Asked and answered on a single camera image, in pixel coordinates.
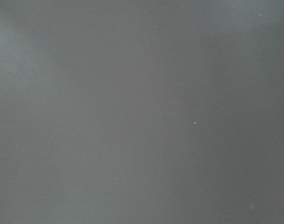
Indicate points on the grey laptop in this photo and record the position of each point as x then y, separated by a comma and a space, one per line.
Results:
141, 111

